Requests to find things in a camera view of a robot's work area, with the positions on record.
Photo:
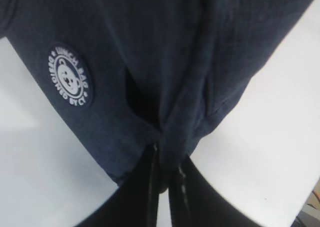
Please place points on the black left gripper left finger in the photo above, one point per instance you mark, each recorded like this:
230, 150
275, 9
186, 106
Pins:
135, 203

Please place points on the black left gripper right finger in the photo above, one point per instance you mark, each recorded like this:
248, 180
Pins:
195, 203

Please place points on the dark blue lunch bag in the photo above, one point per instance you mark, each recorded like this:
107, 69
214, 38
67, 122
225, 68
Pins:
124, 74

